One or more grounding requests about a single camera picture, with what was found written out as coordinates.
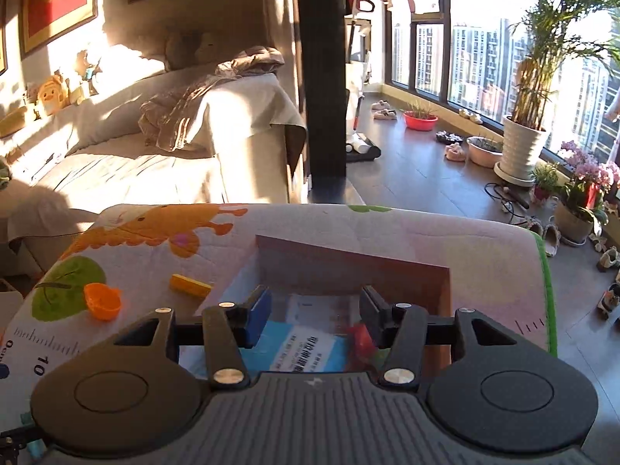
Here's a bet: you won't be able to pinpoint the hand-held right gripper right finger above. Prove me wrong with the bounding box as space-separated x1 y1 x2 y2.
358 285 534 389

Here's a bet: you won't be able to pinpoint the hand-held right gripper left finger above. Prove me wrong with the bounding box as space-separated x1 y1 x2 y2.
114 285 272 388

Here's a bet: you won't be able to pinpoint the blue cloth plastic packet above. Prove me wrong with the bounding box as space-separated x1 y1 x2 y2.
179 293 359 374

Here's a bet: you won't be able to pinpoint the cardboard box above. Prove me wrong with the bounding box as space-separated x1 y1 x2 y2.
194 235 453 374

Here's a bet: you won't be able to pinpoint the yellow toy block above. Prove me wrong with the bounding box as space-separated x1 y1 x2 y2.
169 274 213 297

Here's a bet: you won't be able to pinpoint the orange plastic half shell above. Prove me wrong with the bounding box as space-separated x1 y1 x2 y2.
83 282 122 321

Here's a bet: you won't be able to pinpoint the printed ruler mat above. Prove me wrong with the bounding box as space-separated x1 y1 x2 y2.
0 203 558 449

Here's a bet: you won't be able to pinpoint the pair of beige shoes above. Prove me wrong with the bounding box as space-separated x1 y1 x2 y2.
525 218 563 257

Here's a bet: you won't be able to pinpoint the white sofa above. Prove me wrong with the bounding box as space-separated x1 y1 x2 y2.
0 65 308 272

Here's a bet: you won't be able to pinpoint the red plastic basin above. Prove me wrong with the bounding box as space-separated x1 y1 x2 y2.
403 111 439 131

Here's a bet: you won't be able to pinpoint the small green potted plant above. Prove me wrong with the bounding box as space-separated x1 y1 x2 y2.
530 162 560 203

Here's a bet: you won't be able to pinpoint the beige crumpled blanket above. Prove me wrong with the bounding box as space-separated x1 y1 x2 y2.
139 46 286 152

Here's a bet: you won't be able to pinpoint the potted palm plant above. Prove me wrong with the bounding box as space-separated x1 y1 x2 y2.
499 0 620 187

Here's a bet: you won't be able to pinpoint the white upright vacuum cleaner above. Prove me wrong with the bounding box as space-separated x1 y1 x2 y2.
345 0 381 163

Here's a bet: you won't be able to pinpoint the potted pink orchid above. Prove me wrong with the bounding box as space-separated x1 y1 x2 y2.
552 140 620 245

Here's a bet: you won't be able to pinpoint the row of shoes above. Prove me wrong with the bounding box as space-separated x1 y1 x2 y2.
588 232 620 320

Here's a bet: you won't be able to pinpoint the beige plush toy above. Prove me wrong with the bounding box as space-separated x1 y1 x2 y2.
165 31 219 69

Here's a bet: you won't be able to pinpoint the small toy figures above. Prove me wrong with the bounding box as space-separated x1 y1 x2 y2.
72 48 105 95

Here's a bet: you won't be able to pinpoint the lion plush toy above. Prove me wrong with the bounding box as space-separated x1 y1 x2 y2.
36 75 71 117

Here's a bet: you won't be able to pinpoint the yellow plush cushion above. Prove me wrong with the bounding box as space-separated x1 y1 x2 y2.
0 107 30 139

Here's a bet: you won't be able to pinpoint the hanging laundry cloth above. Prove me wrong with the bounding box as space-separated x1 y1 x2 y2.
603 92 620 165

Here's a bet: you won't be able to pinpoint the red framed picture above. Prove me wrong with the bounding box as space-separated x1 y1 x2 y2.
19 0 98 56

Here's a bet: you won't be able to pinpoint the black floor cable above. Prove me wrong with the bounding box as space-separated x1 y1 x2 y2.
484 181 531 214

